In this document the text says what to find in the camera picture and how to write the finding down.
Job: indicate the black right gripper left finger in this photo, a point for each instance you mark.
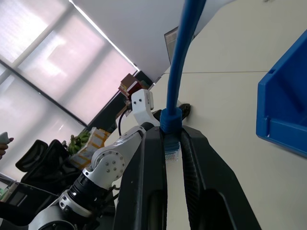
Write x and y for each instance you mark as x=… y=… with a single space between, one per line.
x=144 y=182

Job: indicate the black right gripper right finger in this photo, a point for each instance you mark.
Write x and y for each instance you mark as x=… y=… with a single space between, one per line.
x=216 y=182

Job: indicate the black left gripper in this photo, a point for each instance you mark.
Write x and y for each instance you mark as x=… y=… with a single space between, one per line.
x=156 y=115

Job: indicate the blue plastic bin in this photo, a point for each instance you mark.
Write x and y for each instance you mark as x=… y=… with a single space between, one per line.
x=283 y=100

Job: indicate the bystander hand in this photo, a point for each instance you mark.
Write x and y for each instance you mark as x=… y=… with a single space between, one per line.
x=2 y=151

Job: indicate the stack of books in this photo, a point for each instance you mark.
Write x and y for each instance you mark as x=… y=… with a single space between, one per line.
x=132 y=85

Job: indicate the white orange cardboard box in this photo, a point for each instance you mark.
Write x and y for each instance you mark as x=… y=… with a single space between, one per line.
x=92 y=146

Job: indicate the green banana bunch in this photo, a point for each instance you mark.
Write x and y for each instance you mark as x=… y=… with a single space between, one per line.
x=79 y=141

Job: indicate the black office chair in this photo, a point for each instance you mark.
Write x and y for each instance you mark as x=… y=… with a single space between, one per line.
x=40 y=163

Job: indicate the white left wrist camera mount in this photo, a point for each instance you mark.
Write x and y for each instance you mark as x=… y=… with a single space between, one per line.
x=142 y=104

